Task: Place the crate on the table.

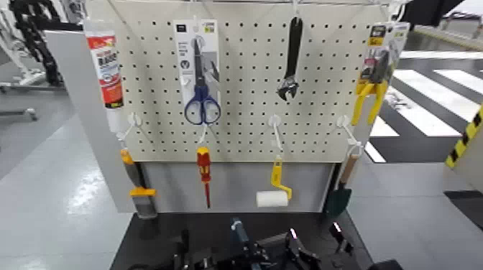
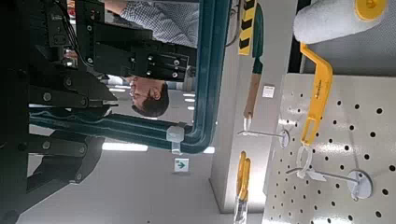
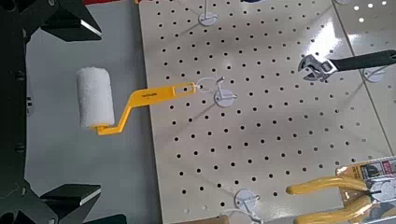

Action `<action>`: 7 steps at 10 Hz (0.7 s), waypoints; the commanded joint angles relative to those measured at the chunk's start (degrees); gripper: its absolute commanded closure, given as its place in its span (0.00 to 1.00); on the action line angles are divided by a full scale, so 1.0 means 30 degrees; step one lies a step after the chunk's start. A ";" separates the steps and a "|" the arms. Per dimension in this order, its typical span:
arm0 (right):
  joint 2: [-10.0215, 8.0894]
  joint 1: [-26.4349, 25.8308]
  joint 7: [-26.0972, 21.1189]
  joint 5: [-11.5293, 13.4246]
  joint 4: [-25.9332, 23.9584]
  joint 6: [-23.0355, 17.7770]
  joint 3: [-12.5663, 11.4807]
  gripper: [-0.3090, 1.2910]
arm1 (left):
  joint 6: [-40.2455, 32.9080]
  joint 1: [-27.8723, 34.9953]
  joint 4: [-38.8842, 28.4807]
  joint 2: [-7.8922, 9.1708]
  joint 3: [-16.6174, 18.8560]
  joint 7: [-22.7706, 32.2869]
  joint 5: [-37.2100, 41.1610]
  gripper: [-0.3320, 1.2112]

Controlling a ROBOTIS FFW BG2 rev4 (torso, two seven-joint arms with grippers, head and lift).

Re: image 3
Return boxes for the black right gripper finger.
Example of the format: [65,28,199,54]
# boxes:
[40,183,103,220]
[40,0,103,42]

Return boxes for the red object edge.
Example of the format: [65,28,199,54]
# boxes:
[83,0,125,6]

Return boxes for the black object corner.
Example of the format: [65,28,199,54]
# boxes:
[83,214,128,224]

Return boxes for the white round-base pegboard hook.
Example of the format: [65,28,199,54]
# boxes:
[196,76,238,108]
[219,189,264,224]
[198,0,219,27]
[362,66,389,84]

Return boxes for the beige pegboard panel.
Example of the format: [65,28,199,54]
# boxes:
[138,0,394,224]
[331,0,396,157]

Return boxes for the pliers packaging card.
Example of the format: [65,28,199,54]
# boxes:
[335,156,396,224]

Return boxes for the white paint roller yellow handle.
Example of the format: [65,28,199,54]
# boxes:
[76,65,199,136]

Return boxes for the yellow-handled pliers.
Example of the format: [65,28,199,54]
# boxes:
[285,175,396,224]

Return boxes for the adjustable wrench black handle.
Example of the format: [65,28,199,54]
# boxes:
[297,49,396,83]

